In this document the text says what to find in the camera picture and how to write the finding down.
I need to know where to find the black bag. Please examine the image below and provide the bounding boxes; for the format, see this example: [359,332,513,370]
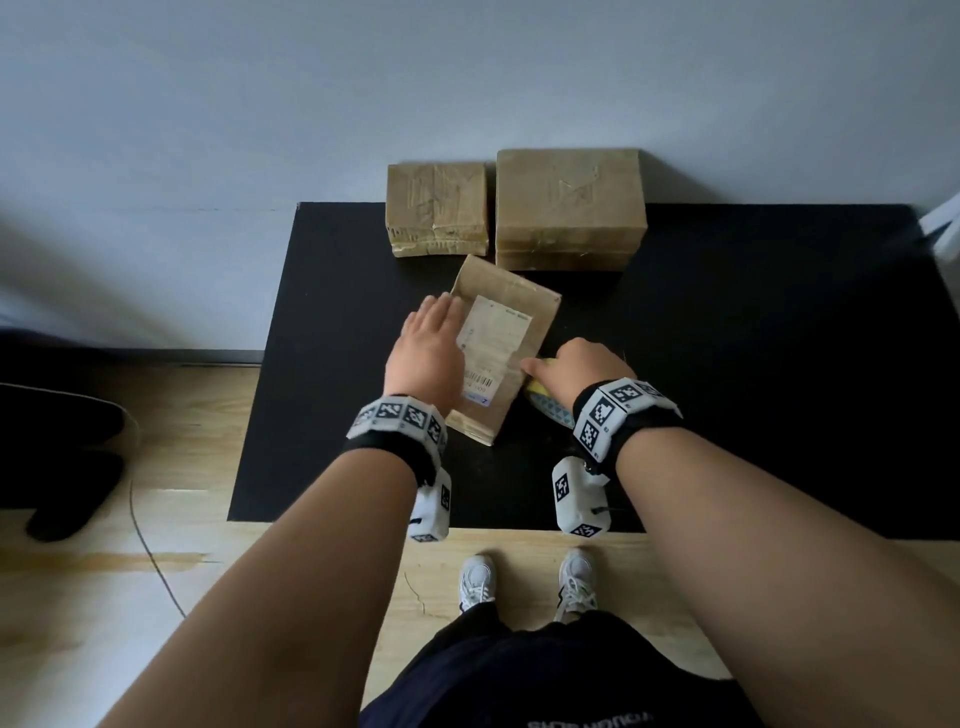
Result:
[0,329,127,544]

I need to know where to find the thin black thread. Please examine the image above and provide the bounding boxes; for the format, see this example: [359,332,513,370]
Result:
[403,571,433,618]

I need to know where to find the small cardboard box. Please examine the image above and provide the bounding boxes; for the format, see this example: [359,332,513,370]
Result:
[384,161,491,259]

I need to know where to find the wide cardboard box torn flap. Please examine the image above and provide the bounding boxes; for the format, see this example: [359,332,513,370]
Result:
[444,254,564,448]

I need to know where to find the white right sneaker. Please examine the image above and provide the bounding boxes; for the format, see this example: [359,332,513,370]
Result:
[553,548,600,624]

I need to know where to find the person's left forearm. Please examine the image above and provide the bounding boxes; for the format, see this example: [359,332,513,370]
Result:
[97,447,419,728]

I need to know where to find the person's right forearm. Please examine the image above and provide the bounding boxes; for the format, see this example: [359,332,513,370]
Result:
[614,427,960,728]

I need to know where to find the tall cardboard box square hole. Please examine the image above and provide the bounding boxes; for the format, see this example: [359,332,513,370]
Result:
[494,147,649,273]

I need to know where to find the white sneaker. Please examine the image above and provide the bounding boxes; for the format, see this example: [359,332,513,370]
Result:
[553,548,600,624]
[458,553,499,613]

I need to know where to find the person's right hand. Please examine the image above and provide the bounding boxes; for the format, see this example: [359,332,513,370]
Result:
[519,337,639,415]

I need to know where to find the black marker wristband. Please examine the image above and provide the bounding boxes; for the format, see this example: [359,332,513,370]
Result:
[341,394,450,489]
[571,377,685,478]

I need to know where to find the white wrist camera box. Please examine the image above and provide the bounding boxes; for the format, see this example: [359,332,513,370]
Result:
[407,466,454,545]
[551,455,614,540]

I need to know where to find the white metal shelf frame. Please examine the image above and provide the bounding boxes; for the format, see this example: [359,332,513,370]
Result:
[918,191,960,260]

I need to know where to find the yellow tape roll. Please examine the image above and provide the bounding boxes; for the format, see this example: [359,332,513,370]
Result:
[522,358,577,430]

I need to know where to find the person's left hand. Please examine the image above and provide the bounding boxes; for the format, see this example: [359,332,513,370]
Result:
[383,292,466,418]

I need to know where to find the thin grey floor cable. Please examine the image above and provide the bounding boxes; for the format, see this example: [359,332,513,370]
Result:
[0,382,189,620]

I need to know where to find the black shorts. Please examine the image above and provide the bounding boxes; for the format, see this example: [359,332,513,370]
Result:
[358,603,766,728]

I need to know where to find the white left sneaker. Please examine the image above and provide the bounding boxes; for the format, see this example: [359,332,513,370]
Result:
[458,553,499,613]

